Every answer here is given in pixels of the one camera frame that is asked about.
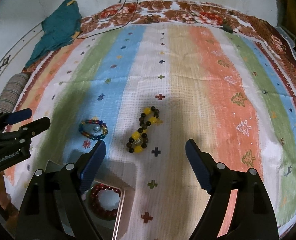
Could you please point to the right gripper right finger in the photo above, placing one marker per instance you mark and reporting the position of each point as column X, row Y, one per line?
column 253, row 215

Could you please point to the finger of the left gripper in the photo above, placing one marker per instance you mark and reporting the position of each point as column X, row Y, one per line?
column 35, row 128
column 16, row 117

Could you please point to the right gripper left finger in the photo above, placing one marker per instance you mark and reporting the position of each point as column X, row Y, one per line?
column 52, row 206

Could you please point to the person's left hand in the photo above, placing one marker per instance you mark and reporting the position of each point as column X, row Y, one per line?
column 5, row 199

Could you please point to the striped folded fabric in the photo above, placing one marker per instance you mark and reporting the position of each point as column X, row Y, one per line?
column 12, row 91

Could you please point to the silver metal tin box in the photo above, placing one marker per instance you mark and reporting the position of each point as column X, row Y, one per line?
column 107, row 200

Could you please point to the teal quilted cloth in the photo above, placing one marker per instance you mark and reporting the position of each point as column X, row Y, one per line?
column 58, row 30

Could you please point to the striped colourful bed sheet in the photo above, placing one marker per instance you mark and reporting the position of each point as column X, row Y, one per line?
column 156, row 86

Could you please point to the black plug on blanket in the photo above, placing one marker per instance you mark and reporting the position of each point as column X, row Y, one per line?
column 227, row 29

